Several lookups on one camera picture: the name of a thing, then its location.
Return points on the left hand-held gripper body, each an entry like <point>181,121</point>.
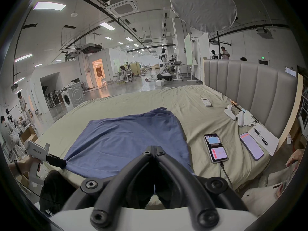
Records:
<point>36,150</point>

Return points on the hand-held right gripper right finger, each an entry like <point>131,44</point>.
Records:
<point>178,172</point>

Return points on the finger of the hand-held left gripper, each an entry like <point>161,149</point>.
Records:
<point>62,163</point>

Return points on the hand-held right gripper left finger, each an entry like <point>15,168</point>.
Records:
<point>134,169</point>

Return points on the dark blue shirt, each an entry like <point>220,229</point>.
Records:
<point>130,138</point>

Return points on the person's left forearm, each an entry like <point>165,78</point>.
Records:
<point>13,170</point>

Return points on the person's left hand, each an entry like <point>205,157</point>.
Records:
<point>26,164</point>

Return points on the brown carton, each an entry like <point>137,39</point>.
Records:
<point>29,134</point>

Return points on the white washing machine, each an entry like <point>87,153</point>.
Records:
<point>67,103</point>

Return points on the silver washing machine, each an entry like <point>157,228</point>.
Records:
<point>76,94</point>

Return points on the bed with pale green sheet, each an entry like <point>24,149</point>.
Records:
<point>144,100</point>

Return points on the white remote control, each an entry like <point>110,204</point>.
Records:
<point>206,102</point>

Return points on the phone with purple screen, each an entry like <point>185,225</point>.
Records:
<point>251,146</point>

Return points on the white hand controller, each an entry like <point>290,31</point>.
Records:
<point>240,119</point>
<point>229,112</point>

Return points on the crumpled white tissue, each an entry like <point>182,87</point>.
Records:
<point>249,119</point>

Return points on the black pen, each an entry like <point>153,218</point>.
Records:
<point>261,136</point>

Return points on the white paper sheet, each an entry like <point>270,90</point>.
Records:
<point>270,144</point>

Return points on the table with metal bowl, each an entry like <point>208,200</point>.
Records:
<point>180,67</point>

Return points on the white humanoid robot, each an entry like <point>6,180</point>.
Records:
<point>164,64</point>

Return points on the grey padded headboard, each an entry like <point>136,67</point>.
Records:
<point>252,85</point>

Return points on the round softbox lamp on stand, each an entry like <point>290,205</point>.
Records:
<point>204,6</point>

